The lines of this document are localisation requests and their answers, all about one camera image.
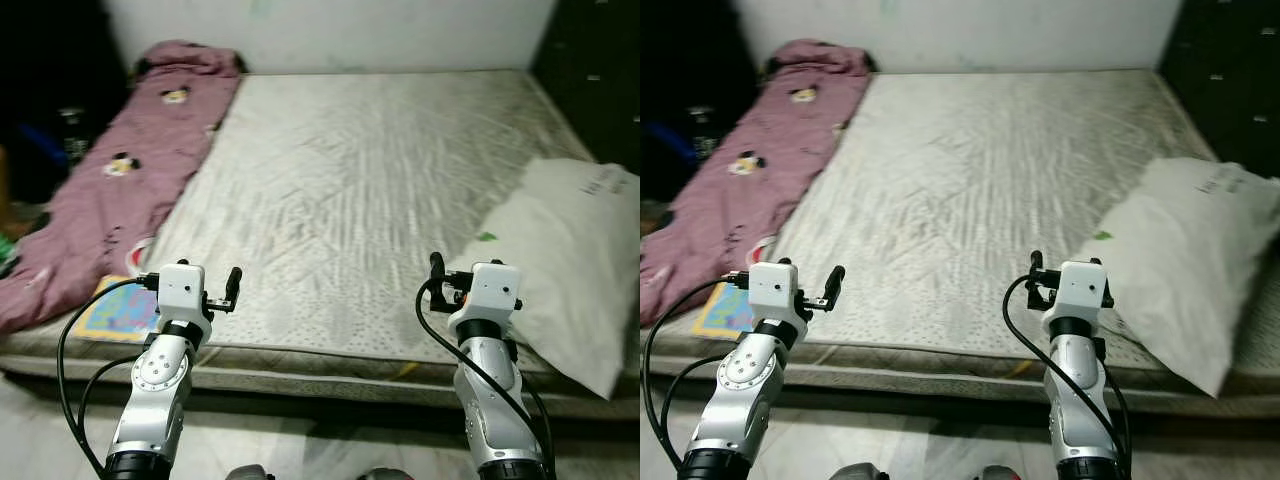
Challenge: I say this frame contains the colourful children's board book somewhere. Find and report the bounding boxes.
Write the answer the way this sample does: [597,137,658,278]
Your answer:
[70,275,161,344]
[693,282,756,341]

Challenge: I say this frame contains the white printed pillow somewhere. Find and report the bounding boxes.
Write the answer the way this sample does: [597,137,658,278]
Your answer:
[447,157,641,401]
[1075,157,1280,398]

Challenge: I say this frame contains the white quilted mattress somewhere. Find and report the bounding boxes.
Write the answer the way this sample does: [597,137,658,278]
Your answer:
[0,70,641,381]
[640,68,1280,376]

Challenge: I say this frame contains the pink cartoon print blanket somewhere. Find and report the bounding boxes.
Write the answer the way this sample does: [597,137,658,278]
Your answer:
[0,40,241,336]
[640,38,871,326]

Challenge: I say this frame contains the patterned bed base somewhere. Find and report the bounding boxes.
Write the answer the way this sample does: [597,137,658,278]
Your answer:
[640,350,1280,409]
[0,355,641,411]

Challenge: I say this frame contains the dark tufted headboard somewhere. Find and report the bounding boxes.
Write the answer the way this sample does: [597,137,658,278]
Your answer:
[1160,0,1280,166]
[530,0,641,171]

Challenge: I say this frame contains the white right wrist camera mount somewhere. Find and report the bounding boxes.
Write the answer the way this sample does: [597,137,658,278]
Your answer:
[470,262,521,321]
[1058,260,1108,319]

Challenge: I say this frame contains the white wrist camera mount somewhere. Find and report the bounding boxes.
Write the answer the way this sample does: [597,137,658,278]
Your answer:
[470,262,521,321]
[157,263,208,323]
[748,262,801,323]
[1058,260,1108,319]

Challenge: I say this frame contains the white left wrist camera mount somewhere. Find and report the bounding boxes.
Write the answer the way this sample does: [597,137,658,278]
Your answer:
[157,263,208,323]
[748,262,801,323]

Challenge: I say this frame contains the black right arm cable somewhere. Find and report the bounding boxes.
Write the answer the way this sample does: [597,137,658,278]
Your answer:
[1002,275,1131,471]
[415,280,556,471]

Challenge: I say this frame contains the short black left arm cable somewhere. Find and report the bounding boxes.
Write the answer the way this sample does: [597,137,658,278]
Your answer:
[78,350,161,471]
[662,350,746,466]

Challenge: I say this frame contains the long black left arm cable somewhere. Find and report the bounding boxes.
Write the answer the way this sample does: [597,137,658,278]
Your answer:
[55,275,161,476]
[641,272,753,471]

